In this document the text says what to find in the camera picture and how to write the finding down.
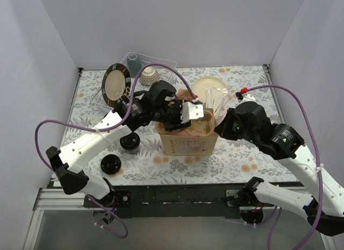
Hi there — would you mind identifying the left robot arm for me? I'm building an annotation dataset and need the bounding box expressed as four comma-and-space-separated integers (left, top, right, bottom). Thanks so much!
46, 81, 204, 207

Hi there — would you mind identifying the cream round plate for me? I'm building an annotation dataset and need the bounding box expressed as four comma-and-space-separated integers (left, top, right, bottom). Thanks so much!
191, 76, 227, 103

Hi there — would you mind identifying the pink paper gift bag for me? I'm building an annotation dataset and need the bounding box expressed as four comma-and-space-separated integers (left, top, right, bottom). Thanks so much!
155, 123, 218, 156

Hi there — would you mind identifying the grey blue mug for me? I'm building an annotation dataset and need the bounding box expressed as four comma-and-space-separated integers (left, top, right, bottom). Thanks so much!
127, 53, 141, 77

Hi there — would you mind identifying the white straw holder cup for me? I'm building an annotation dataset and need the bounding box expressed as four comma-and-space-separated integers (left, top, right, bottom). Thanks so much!
204, 87, 229, 119

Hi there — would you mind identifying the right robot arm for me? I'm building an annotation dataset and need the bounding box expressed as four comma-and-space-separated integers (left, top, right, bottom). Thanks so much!
214, 95, 343, 236

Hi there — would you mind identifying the white wire dish rack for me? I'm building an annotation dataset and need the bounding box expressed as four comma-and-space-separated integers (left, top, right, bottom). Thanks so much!
91, 52, 177, 114

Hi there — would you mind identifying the brown cardboard cup carrier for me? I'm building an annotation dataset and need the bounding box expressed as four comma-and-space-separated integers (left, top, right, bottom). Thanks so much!
155, 109, 218, 138

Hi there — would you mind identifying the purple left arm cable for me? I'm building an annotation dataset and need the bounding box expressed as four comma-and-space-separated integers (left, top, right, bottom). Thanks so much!
34, 63, 199, 239

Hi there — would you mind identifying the black rimmed cream plate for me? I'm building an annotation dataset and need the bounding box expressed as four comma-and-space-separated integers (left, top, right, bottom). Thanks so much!
101, 63, 131, 107

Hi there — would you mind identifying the floral table mat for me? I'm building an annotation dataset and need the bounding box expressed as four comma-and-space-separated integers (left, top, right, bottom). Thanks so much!
69, 66, 297, 185

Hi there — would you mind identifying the black mounting rail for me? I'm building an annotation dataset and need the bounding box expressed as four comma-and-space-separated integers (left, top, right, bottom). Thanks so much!
83, 184, 269, 220

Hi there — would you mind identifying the patterned ceramic bowl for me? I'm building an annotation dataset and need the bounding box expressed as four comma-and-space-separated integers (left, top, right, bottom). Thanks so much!
139, 66, 161, 86

